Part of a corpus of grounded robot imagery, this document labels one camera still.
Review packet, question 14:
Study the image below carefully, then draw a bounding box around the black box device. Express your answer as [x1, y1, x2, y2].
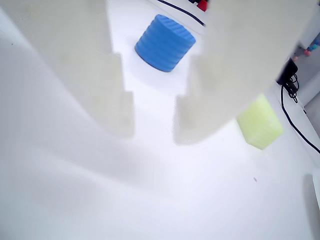
[276, 56, 300, 86]

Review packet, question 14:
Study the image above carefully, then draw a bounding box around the blue lattice cylinder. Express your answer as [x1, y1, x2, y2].
[134, 14, 197, 74]

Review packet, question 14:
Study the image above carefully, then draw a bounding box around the thin black cable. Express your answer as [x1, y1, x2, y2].
[157, 0, 207, 27]
[280, 72, 320, 155]

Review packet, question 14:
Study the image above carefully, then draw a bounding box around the red background object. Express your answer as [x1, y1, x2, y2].
[197, 0, 209, 13]

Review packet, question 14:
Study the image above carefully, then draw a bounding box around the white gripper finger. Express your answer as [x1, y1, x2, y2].
[173, 0, 317, 147]
[0, 0, 136, 138]

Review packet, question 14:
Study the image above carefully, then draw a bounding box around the pale yellow foam block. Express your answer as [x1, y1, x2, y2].
[236, 93, 285, 151]

